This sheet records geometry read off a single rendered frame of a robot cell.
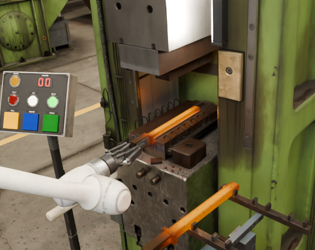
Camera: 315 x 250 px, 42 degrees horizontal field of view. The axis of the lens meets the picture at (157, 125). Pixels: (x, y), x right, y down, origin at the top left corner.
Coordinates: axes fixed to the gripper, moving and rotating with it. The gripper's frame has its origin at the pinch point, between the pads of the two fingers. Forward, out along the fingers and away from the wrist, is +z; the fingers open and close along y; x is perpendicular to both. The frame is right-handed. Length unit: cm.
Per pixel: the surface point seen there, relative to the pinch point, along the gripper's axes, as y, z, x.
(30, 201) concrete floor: -137, 13, -100
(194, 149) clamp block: 18.7, 9.7, -2.1
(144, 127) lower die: -10.2, 13.3, -2.2
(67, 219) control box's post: -57, -7, -62
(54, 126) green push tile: -41.6, -10.8, 0.8
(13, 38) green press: -434, 194, -66
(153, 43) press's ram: 4.6, 7.9, 38.3
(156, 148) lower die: 3.1, 5.1, -4.3
